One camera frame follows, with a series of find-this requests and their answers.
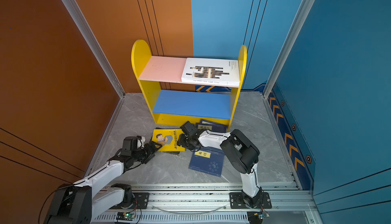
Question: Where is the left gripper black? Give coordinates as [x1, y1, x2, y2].
[132, 141, 163, 164]

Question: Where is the yellow cartoon cover book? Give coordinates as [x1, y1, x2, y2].
[152, 129, 185, 152]

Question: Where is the white book brown pattern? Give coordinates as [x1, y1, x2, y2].
[181, 58, 240, 87]

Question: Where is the black book yellow title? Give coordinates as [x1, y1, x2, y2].
[162, 128, 185, 155]

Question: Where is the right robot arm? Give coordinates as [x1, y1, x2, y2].
[178, 121, 263, 209]

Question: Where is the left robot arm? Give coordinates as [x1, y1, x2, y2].
[43, 136, 162, 224]

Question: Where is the navy book rearmost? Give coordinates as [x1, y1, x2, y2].
[200, 119, 226, 126]

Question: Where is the navy book near shelf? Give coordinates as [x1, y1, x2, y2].
[196, 123, 227, 133]

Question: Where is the navy book lowest front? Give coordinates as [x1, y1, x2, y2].
[188, 148, 225, 177]

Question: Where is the yellow pink blue bookshelf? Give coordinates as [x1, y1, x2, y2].
[131, 39, 247, 128]

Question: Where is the left green circuit board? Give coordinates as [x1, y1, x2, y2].
[115, 212, 136, 224]

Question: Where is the right circuit board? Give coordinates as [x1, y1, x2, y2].
[247, 211, 270, 224]

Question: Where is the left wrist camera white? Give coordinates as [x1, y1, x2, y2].
[136, 135, 146, 149]

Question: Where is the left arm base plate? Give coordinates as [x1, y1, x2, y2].
[110, 192, 150, 211]

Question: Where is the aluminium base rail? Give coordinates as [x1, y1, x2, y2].
[92, 182, 322, 224]

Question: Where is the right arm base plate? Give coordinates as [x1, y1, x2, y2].
[229, 190, 272, 209]

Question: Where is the aluminium frame post left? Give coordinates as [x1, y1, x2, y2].
[61, 0, 125, 99]

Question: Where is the aluminium frame post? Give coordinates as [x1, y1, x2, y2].
[262, 0, 315, 98]
[61, 0, 125, 99]

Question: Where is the aluminium frame post right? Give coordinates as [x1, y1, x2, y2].
[262, 0, 315, 98]

